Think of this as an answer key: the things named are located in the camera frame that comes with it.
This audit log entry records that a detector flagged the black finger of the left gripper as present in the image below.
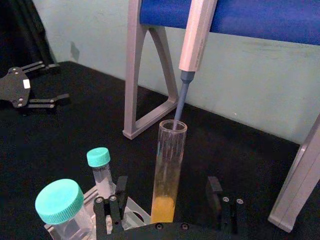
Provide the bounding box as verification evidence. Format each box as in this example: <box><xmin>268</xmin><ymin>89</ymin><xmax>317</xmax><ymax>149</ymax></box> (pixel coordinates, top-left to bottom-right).
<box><xmin>23</xmin><ymin>60</ymin><xmax>61</xmax><ymax>75</ymax></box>
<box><xmin>24</xmin><ymin>93</ymin><xmax>71</xmax><ymax>116</ymax></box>

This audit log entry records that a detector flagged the clear plastic rack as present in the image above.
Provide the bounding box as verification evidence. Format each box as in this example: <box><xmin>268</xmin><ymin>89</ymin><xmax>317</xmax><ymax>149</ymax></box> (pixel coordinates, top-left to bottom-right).
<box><xmin>43</xmin><ymin>184</ymin><xmax>151</xmax><ymax>240</ymax></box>

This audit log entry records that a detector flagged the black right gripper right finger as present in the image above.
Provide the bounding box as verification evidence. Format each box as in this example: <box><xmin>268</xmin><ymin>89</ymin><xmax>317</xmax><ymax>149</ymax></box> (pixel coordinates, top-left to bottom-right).
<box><xmin>205</xmin><ymin>176</ymin><xmax>245</xmax><ymax>233</ymax></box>

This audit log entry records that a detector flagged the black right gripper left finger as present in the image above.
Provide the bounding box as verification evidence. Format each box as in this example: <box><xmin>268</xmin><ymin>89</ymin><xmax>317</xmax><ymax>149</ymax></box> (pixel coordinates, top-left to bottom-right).
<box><xmin>93</xmin><ymin>175</ymin><xmax>129</xmax><ymax>235</ymax></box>

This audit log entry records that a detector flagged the grey stand with blue bar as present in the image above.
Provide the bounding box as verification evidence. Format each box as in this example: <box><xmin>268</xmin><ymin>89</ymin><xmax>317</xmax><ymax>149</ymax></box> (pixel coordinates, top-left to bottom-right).
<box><xmin>122</xmin><ymin>0</ymin><xmax>320</xmax><ymax>234</ymax></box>

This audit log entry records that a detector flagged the pale grey pipette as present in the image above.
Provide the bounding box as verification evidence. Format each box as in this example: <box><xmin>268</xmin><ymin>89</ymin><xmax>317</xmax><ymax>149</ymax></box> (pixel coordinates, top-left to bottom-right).
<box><xmin>173</xmin><ymin>0</ymin><xmax>219</xmax><ymax>131</ymax></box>

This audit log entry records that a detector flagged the black table cloth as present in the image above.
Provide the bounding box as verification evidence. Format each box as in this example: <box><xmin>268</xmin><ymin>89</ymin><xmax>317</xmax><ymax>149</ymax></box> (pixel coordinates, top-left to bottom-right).
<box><xmin>0</xmin><ymin>60</ymin><xmax>320</xmax><ymax>240</ymax></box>

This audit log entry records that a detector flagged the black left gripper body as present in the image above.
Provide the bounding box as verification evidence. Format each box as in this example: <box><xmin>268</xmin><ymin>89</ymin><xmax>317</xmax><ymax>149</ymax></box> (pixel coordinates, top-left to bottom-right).
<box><xmin>0</xmin><ymin>66</ymin><xmax>33</xmax><ymax>109</ymax></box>

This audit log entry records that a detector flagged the glass tube with yellow liquid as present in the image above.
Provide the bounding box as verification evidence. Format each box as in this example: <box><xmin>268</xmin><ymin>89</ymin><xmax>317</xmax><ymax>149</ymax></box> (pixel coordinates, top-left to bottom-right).
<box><xmin>150</xmin><ymin>119</ymin><xmax>189</xmax><ymax>224</ymax></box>

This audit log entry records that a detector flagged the small tube with teal cap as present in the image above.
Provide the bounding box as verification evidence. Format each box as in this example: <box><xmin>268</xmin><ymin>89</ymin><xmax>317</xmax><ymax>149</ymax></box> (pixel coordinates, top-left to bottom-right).
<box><xmin>86</xmin><ymin>147</ymin><xmax>117</xmax><ymax>196</ymax></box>

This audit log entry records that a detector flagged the clear jar with teal lid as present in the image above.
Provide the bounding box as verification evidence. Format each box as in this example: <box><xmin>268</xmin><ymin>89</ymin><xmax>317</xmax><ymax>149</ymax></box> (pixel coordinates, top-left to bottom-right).
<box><xmin>34</xmin><ymin>178</ymin><xmax>98</xmax><ymax>240</ymax></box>

